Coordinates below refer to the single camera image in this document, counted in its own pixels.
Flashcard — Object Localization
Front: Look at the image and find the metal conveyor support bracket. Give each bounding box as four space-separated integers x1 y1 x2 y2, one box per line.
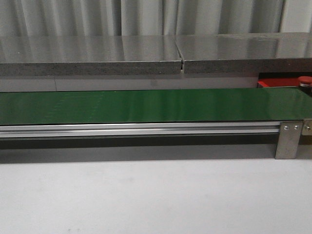
275 121 303 159

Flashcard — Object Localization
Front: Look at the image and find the grey pleated curtain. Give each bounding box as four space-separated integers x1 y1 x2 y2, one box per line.
0 0 286 37

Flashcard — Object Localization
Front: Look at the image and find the aluminium conveyor side rail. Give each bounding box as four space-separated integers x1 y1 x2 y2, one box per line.
0 121 280 138

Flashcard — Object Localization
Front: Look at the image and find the grey stone slab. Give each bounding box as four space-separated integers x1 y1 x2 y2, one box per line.
0 36 181 76
175 33 312 74

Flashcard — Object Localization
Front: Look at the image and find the left grey stone slab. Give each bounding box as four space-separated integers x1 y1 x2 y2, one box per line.
0 36 181 76

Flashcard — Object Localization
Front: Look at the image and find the conveyor end plate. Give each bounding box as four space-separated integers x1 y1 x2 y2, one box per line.
301 118 312 145

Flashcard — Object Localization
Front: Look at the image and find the green conveyor belt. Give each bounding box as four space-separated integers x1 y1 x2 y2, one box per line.
0 88 312 125

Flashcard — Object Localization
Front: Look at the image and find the right grey stone slab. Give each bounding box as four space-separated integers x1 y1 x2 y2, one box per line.
175 33 312 74

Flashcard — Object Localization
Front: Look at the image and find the red plastic tray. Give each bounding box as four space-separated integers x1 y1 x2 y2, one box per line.
257 78 299 88

